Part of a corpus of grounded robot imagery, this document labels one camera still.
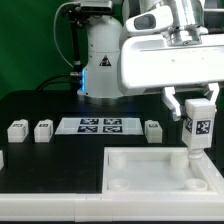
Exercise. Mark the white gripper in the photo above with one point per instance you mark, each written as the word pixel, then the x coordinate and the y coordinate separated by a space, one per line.
pixel 147 64

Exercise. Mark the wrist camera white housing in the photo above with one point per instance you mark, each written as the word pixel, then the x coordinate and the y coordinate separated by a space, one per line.
pixel 151 22

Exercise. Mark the white obstacle fence wall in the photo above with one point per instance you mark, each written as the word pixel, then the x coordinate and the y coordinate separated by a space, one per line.
pixel 115 206

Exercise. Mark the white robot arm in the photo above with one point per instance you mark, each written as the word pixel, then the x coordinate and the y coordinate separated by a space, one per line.
pixel 106 37

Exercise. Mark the white square tabletop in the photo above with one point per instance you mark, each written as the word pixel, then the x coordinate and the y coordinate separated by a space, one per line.
pixel 158 169

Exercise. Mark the white marker base plate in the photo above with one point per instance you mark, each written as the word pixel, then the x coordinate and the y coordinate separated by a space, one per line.
pixel 99 126

